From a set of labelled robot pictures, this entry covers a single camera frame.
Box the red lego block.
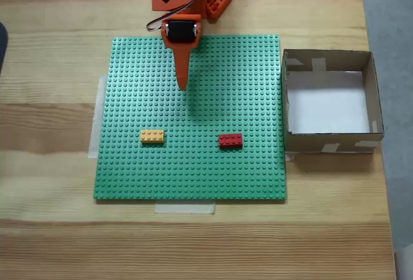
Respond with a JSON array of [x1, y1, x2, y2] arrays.
[[218, 133, 244, 149]]

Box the green lego baseplate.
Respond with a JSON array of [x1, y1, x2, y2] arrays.
[[92, 34, 288, 203]]

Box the wide translucent tape strip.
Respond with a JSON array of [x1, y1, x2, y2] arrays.
[[87, 75, 110, 159]]

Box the black webcam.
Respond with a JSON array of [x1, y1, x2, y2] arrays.
[[0, 21, 9, 75]]

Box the yellow lego block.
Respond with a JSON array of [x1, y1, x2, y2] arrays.
[[140, 129, 166, 146]]

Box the cardboard box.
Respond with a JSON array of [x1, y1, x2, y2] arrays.
[[281, 48, 385, 154]]

